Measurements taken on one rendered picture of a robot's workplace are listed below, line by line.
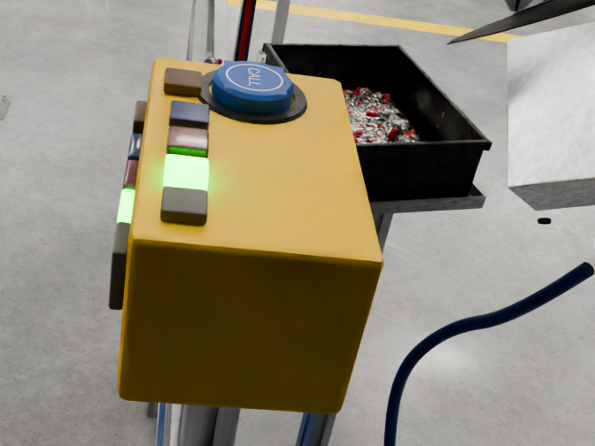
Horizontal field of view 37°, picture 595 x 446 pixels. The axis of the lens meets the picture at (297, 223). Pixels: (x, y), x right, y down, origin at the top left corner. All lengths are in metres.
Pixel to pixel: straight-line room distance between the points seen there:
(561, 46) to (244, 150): 0.41
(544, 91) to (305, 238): 0.43
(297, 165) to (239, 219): 0.05
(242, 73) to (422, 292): 1.72
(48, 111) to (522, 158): 2.00
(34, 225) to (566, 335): 1.25
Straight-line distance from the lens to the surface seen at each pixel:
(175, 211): 0.35
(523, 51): 0.77
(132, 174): 0.40
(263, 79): 0.44
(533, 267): 2.36
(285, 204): 0.37
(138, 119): 0.44
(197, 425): 0.51
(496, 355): 2.04
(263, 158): 0.40
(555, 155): 0.73
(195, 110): 0.41
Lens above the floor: 1.28
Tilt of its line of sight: 34 degrees down
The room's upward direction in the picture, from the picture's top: 12 degrees clockwise
